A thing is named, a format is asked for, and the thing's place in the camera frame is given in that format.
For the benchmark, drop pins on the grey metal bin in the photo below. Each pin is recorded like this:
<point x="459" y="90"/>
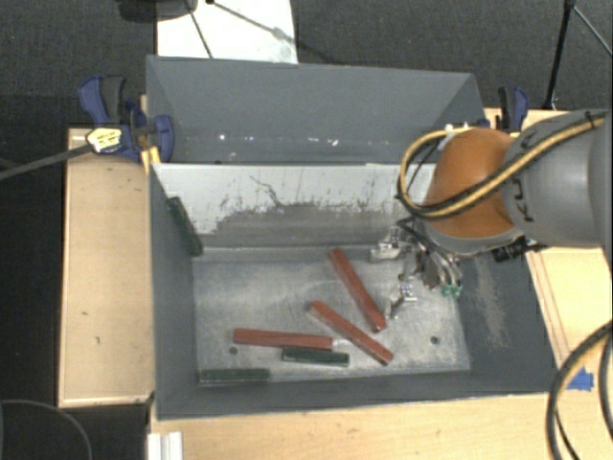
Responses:
<point x="287" y="285"/>

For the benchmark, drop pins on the dark green flat block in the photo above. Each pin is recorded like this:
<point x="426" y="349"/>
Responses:
<point x="185" y="226"/>
<point x="234" y="376"/>
<point x="316" y="357"/>

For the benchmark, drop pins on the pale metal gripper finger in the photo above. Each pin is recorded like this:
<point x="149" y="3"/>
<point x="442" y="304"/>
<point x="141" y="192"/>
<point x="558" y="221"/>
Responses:
<point x="405" y="296"/>
<point x="387" y="251"/>

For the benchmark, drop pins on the pale wood flat board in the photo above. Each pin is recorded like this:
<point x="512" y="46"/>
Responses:
<point x="105" y="276"/>

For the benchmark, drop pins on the red-brown flat block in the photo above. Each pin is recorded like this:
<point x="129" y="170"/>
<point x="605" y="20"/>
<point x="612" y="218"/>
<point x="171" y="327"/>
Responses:
<point x="282" y="339"/>
<point x="352" y="333"/>
<point x="358" y="291"/>

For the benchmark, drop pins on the black cylinder on white bracket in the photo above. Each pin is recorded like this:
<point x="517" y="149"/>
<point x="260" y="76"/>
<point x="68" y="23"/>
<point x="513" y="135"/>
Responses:
<point x="508" y="252"/>

